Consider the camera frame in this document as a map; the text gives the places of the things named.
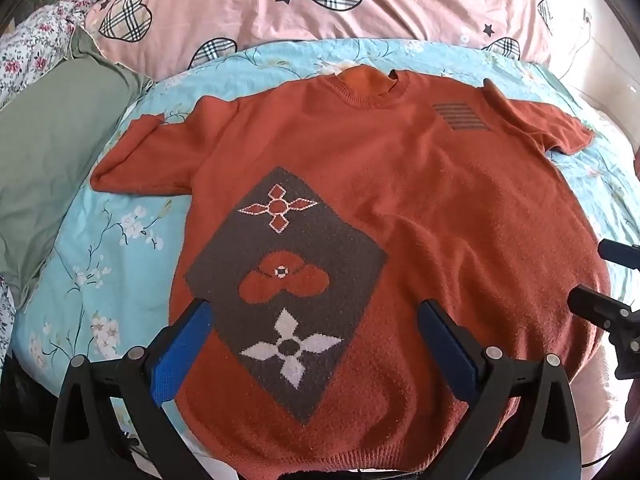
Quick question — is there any blue floral bed sheet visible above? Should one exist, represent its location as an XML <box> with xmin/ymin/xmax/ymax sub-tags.
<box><xmin>10</xmin><ymin>37</ymin><xmax>640</xmax><ymax>461</ymax></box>

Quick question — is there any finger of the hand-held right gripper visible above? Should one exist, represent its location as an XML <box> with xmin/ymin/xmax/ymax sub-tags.
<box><xmin>567</xmin><ymin>285</ymin><xmax>640</xmax><ymax>333</ymax></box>
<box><xmin>598</xmin><ymin>238</ymin><xmax>640</xmax><ymax>263</ymax></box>

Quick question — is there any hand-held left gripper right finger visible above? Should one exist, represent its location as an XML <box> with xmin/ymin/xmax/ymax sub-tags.
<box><xmin>417</xmin><ymin>299</ymin><xmax>583</xmax><ymax>480</ymax></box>

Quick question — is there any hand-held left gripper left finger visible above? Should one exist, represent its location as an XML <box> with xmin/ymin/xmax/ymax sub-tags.
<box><xmin>50</xmin><ymin>298</ymin><xmax>221</xmax><ymax>480</ymax></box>

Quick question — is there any green pillow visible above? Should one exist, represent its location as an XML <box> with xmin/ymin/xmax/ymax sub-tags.
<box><xmin>0</xmin><ymin>27</ymin><xmax>153</xmax><ymax>306</ymax></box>

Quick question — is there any white cable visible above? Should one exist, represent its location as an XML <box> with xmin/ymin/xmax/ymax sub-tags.
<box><xmin>562</xmin><ymin>10</ymin><xmax>593</xmax><ymax>73</ymax></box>

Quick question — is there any white floral quilt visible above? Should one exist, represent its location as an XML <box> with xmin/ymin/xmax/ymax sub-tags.
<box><xmin>0</xmin><ymin>0</ymin><xmax>96</xmax><ymax>111</ymax></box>

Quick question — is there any orange knit sweater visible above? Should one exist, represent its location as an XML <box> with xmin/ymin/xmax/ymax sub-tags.
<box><xmin>91</xmin><ymin>66</ymin><xmax>613</xmax><ymax>476</ymax></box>

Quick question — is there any pink quilt with plaid hearts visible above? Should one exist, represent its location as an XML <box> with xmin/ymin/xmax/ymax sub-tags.
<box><xmin>82</xmin><ymin>0</ymin><xmax>581</xmax><ymax>73</ymax></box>

